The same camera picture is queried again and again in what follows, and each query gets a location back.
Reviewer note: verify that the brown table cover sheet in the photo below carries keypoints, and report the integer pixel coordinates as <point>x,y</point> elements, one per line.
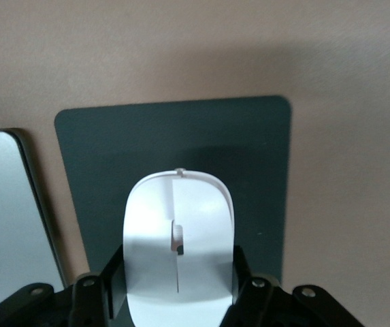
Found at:
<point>181,44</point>

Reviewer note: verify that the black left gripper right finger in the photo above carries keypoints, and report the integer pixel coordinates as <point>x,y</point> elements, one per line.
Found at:
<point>256,296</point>

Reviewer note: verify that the white computer mouse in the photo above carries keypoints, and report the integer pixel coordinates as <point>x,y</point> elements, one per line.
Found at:
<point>181,238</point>

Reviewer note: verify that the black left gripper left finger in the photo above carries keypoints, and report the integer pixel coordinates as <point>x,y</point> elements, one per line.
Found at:
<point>92,293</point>

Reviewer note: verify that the silver closed laptop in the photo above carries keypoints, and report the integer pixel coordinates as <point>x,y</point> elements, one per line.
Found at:
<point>7,204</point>

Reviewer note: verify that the dark grey mouse pad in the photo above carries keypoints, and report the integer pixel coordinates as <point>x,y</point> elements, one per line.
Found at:
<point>113,153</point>

